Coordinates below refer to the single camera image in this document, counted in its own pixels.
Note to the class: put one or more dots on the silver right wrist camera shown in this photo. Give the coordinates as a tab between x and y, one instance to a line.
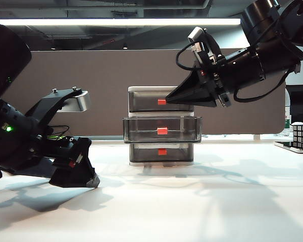
195	34

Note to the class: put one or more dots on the white drawer cabinet frame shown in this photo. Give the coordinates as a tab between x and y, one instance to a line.
146	88

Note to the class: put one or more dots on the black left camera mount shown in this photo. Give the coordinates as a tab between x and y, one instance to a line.
48	103

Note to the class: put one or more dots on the black monitor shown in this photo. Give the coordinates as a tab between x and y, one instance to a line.
301	108

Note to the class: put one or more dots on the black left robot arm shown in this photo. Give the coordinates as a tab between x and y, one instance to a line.
5	63

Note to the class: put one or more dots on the clear plastic bottle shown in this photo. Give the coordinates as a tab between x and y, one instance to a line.
288	121

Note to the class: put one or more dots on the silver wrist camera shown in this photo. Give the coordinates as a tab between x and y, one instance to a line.
195	34
78	102

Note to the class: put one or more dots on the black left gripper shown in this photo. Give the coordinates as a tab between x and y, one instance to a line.
65	148

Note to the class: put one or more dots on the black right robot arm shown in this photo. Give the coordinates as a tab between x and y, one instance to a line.
267	25

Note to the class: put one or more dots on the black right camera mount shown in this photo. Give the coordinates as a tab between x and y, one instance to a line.
212	48

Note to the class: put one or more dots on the long ceiling light strip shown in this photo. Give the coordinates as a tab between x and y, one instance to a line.
116	22

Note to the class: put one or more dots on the brown desk partition panel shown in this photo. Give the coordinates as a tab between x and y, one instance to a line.
103	75

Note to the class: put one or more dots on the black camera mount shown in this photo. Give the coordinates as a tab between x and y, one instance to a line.
212	48
48	103

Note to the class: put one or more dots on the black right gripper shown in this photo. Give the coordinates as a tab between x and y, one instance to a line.
224	73

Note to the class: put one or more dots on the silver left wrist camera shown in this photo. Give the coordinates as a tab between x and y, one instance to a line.
78	102

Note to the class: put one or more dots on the white partition foot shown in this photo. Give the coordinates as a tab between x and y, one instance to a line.
257	137

